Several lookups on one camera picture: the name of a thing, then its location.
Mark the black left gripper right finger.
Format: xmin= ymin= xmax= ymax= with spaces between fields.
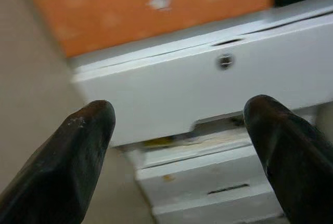
xmin=242 ymin=94 xmax=333 ymax=224

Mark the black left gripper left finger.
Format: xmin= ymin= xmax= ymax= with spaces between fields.
xmin=0 ymin=99 xmax=117 ymax=224

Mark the white drawer cabinet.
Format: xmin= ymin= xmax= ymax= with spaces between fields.
xmin=69 ymin=3 xmax=333 ymax=224

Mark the orange cardboard box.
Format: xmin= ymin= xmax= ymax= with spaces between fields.
xmin=19 ymin=0 xmax=276 ymax=58

